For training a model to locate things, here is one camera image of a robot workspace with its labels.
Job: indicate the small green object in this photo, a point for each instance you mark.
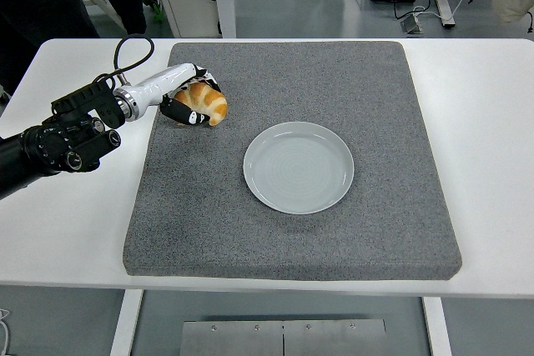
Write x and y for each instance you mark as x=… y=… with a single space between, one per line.
x=157 y=14

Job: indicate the white table leg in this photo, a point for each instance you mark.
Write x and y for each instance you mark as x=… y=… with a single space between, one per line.
x=125 y=327
x=437 y=331

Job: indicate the small grey pedal box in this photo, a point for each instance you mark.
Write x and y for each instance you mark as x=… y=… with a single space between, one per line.
x=413 y=26

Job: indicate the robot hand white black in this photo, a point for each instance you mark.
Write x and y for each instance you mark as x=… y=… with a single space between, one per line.
x=158 y=81

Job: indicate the round pale grey plate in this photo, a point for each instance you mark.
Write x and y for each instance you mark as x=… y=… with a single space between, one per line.
x=298 y=172

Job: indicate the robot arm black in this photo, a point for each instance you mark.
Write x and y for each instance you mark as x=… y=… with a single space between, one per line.
x=50 y=147

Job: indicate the grey metal plate with screws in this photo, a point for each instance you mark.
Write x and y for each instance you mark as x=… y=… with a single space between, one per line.
x=250 y=339

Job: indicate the person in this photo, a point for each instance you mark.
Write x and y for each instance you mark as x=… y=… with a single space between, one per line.
x=33 y=10

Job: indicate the grey foam mat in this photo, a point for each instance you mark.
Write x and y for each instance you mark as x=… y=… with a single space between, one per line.
x=292 y=81

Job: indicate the golden brown croissant bread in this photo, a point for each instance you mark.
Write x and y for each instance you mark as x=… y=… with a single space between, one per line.
x=208 y=99

